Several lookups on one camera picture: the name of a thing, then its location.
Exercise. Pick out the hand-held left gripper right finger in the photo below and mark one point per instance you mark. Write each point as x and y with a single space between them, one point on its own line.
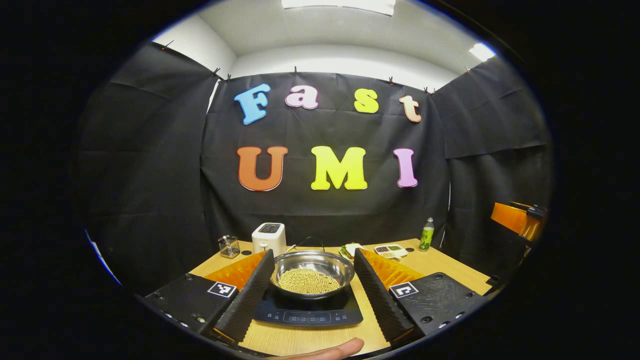
380 300

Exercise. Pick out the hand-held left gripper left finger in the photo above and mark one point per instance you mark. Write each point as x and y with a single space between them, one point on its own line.
250 300

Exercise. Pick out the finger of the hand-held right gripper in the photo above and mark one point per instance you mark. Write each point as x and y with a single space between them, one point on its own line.
510 220

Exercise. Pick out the black induction cooktop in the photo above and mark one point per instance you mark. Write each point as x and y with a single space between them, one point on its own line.
310 312

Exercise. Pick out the pile of soybeans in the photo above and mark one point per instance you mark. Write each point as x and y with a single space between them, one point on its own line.
310 281

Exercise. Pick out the stainless steel pot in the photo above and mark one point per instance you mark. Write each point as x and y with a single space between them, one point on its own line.
310 260

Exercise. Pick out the white divided spice tray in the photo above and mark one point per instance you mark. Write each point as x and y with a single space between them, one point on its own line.
390 250

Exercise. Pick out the plate with bread slice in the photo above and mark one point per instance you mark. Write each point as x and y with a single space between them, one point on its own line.
351 248

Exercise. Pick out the white toaster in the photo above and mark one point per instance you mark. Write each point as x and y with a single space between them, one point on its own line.
269 242

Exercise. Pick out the green drink bottle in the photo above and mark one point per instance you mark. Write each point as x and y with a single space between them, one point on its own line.
426 239

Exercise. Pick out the black backdrop cloth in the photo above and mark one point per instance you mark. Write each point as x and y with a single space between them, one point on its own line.
350 210

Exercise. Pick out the small ceiling light panel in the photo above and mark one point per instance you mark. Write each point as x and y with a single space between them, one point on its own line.
481 52

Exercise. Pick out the row of black cloth clips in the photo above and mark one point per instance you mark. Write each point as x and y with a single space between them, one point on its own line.
295 70

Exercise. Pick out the large ceiling light panel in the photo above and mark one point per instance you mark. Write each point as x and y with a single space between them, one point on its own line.
340 5

